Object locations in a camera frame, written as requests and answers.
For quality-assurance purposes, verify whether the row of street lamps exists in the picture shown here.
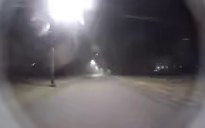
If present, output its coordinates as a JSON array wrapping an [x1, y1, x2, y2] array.
[[88, 51, 112, 75]]

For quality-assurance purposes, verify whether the grey asphalt path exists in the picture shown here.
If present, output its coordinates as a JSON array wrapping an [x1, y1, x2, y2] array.
[[13, 75, 191, 128]]

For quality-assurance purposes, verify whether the street lamp pole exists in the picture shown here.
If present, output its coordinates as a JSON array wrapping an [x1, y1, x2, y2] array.
[[48, 19, 57, 88]]

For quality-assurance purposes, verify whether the building with lit windows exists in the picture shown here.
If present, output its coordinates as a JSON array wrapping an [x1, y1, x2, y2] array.
[[152, 61, 186, 74]]

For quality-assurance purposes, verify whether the grass verge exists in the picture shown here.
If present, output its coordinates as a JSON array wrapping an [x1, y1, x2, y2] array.
[[114, 75, 199, 108], [10, 77, 91, 111]]

